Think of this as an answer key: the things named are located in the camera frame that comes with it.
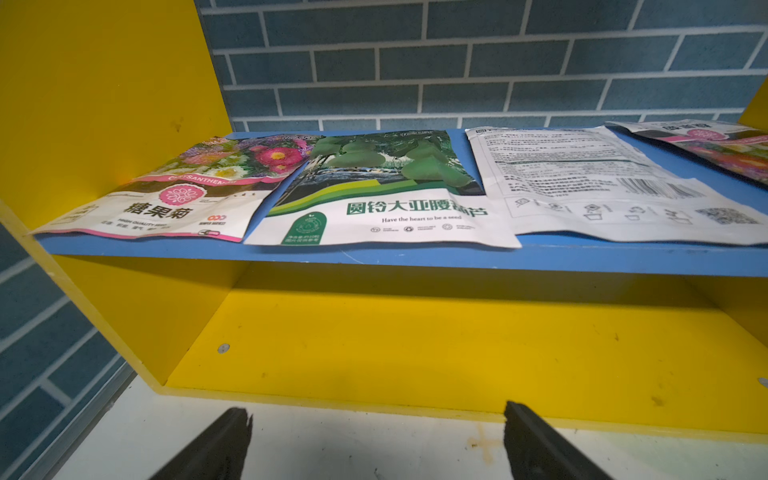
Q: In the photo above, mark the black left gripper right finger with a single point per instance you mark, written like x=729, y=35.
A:
x=535, y=450

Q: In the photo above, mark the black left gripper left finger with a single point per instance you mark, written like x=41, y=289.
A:
x=219, y=452

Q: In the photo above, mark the yellow wooden shelf unit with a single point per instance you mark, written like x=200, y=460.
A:
x=94, y=93

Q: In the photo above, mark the candy chrysanthemum seed bag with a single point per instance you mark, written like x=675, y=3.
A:
x=211, y=190

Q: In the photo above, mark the white back-side seed bag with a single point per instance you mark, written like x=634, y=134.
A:
x=590, y=182

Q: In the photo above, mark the green gourd seed bag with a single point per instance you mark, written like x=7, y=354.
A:
x=392, y=187

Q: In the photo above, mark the colourful flower seed bag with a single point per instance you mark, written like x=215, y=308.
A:
x=739, y=149

